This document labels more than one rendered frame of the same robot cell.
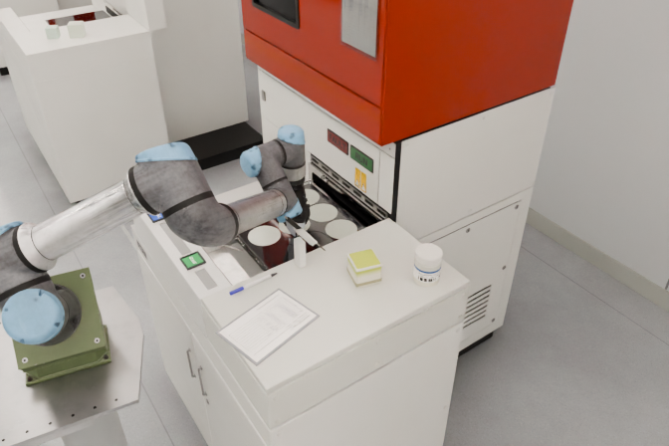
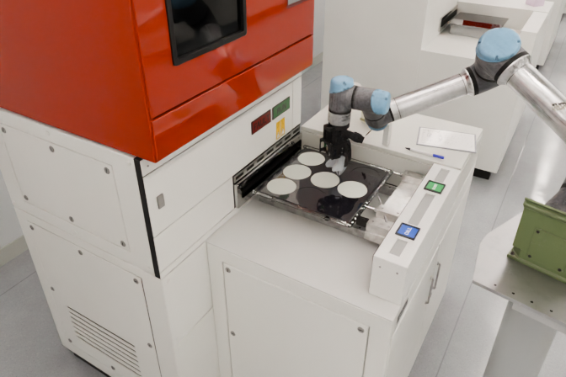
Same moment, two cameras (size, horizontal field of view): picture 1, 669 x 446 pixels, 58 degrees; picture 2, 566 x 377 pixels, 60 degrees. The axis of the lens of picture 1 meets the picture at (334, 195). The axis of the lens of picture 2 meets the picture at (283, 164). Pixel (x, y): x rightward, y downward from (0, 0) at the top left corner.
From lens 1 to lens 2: 2.66 m
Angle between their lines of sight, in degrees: 90
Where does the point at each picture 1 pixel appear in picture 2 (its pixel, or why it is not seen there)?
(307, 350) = (445, 124)
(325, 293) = (399, 130)
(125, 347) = (506, 236)
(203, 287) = (450, 172)
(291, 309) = (426, 135)
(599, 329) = not seen: hidden behind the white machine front
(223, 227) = not seen: hidden behind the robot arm
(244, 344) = (470, 140)
